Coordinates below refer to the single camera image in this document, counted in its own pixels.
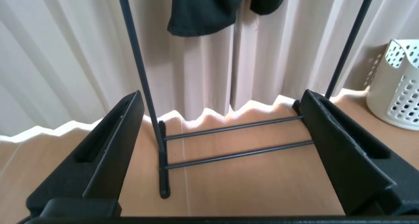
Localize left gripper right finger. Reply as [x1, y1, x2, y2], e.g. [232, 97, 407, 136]
[299, 88, 419, 217]

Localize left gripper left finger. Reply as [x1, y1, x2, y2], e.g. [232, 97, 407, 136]
[25, 90, 145, 218]

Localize black shorts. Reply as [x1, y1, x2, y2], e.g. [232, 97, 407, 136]
[166, 0, 289, 38]

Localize white laundry basket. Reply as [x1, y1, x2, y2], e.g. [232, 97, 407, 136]
[365, 39, 419, 132]

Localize black clothes rack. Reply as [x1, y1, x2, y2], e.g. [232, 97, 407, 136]
[116, 0, 379, 200]

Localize beige curtain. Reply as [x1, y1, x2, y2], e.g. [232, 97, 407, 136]
[0, 0, 419, 143]

